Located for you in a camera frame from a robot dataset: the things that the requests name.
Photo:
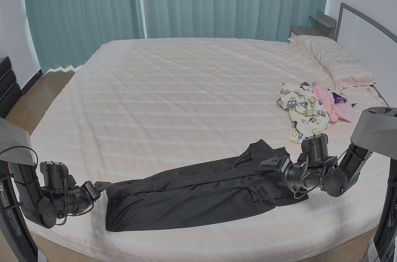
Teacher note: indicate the grey bedside table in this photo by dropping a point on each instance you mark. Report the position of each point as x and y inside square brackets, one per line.
[307, 30]

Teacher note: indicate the black T-shirt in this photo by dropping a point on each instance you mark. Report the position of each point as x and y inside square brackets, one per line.
[186, 192]

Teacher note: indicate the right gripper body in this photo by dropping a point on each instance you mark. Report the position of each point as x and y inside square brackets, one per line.
[293, 175]

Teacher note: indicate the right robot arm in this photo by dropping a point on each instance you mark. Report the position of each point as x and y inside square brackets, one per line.
[347, 161]

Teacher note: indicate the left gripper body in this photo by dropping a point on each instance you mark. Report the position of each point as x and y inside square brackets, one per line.
[83, 197]

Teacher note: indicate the pink garment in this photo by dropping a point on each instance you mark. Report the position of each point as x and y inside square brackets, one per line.
[324, 98]

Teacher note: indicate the bed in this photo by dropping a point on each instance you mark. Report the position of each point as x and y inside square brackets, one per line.
[186, 84]

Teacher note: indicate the pale pink pillow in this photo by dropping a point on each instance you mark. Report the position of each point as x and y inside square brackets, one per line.
[338, 64]

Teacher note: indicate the white printed pyjama top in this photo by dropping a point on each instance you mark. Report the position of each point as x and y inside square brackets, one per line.
[305, 121]

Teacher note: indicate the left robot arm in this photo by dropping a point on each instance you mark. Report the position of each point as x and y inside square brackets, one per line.
[31, 192]

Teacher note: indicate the black chest of drawers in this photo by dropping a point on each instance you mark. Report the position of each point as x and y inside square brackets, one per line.
[7, 87]

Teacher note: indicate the purple garment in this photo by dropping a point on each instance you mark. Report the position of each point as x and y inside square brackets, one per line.
[338, 97]

